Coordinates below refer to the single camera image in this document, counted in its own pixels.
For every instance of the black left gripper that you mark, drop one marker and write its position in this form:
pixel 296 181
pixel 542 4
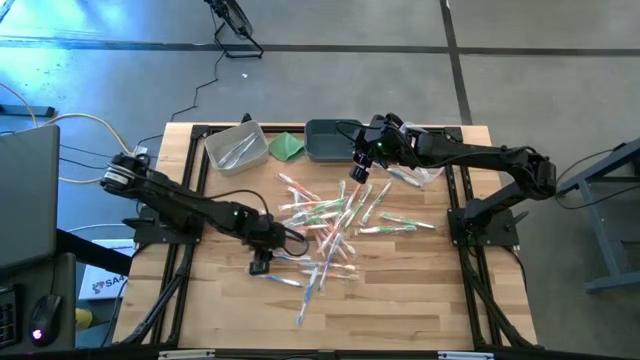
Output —
pixel 260 230

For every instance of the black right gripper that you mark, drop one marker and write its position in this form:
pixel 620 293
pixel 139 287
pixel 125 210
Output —
pixel 392 142

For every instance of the green toothbrush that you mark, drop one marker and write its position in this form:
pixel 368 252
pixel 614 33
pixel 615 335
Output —
pixel 320 204
pixel 390 230
pixel 359 206
pixel 320 218
pixel 376 202
pixel 407 220
pixel 341 190

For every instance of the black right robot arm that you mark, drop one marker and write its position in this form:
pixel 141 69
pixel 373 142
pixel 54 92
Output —
pixel 475 152

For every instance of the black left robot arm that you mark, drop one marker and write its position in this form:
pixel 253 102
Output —
pixel 175 202

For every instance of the clear plastic bin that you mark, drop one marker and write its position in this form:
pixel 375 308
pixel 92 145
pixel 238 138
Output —
pixel 432 172

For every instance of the dark grey-green plastic bin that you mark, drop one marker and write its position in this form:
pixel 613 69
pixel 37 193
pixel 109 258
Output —
pixel 325 145

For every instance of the white plastic bin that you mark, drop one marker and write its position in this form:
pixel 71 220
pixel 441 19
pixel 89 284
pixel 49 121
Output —
pixel 252 162

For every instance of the green cloth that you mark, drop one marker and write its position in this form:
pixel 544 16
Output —
pixel 286 147

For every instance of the black table clamp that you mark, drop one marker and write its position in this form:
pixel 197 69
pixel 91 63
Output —
pixel 246 119

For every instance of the silver aluminium extrusion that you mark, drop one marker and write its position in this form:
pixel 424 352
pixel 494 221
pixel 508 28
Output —
pixel 186 354
pixel 465 355

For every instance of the white printed cardboard box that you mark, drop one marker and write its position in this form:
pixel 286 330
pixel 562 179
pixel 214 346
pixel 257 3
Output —
pixel 107 287

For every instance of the yellow object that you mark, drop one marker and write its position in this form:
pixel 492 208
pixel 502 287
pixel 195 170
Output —
pixel 83 319

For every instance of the black floor fan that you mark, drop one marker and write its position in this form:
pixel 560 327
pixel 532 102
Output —
pixel 232 17

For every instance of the dark grey desk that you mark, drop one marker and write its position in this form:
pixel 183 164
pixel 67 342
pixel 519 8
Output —
pixel 60 275

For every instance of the black computer mouse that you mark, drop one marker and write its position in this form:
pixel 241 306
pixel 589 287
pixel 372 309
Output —
pixel 45 320

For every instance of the grey laptop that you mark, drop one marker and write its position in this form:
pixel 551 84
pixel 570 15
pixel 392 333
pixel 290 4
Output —
pixel 27 200

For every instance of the black floor bar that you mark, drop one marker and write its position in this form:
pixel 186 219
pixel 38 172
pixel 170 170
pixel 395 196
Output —
pixel 25 111

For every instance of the black keyboard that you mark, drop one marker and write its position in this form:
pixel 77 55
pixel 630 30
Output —
pixel 7 320

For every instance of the black diagonal frame strut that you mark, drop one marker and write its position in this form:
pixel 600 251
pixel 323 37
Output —
pixel 95 252

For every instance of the blue-grey desk frame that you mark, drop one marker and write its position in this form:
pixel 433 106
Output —
pixel 605 250

